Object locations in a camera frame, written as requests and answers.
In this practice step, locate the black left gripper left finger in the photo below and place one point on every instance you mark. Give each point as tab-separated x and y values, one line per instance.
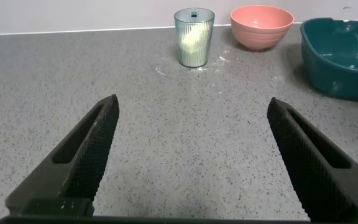
73	168

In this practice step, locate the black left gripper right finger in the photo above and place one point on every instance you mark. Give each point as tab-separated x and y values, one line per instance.
322	180

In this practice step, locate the translucent blue ribbed cup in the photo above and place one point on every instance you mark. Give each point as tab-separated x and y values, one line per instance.
194	43

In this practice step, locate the teal plastic tray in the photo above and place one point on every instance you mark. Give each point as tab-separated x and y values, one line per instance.
340	68

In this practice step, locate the pink bowl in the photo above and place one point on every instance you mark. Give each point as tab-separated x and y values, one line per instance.
259	31

